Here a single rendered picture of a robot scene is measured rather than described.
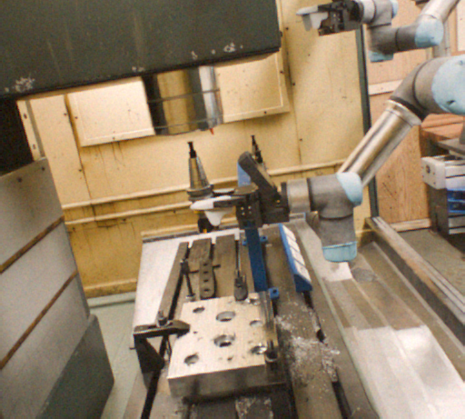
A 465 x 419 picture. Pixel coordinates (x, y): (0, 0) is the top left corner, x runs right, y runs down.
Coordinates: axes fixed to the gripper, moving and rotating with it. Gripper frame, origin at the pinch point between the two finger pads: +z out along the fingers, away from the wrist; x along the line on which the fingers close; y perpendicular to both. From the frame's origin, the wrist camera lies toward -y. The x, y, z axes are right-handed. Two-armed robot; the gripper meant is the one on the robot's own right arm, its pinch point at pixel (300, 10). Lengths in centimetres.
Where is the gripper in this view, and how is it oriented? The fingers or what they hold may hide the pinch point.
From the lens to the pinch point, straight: 131.5
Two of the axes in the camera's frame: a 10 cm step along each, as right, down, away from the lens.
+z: -8.5, 2.7, -4.4
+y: 1.7, 9.5, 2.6
